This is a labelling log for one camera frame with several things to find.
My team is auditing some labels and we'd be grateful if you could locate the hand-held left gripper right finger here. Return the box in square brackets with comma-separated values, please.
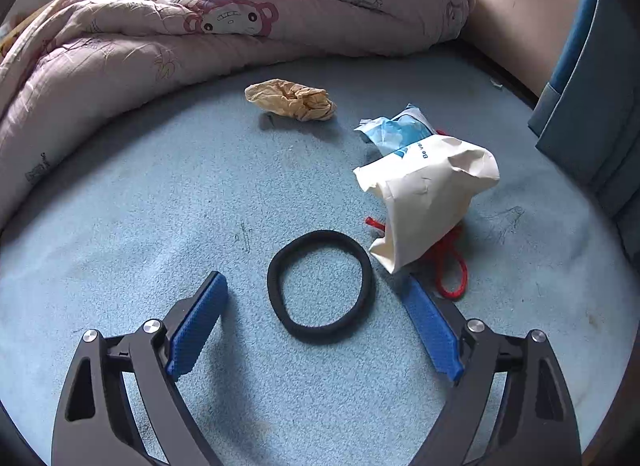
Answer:
[400, 273, 583, 466]

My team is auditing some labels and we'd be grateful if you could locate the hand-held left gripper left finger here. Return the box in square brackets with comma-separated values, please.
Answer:
[50, 271, 229, 466]

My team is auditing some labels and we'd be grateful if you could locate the black hair tie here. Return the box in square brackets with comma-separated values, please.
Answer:
[266, 230, 373, 345]

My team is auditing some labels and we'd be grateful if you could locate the cream paper bag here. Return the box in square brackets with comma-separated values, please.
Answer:
[353, 135, 501, 275]

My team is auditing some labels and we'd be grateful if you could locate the blue and white packet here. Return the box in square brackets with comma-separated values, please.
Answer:
[354, 104, 443, 159]

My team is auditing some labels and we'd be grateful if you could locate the blue curtain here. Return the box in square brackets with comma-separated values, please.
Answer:
[527, 0, 640, 227]

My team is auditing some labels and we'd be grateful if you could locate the crumpled tan wrapper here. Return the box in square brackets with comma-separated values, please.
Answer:
[244, 78, 337, 123]

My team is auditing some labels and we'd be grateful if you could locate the cartoon printed quilt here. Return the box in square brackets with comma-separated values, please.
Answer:
[0, 0, 476, 231]

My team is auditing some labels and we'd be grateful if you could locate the wooden side panel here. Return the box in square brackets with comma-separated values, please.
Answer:
[440, 0, 587, 96]

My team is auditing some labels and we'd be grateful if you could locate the red string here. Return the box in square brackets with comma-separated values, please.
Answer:
[364, 216, 469, 301]

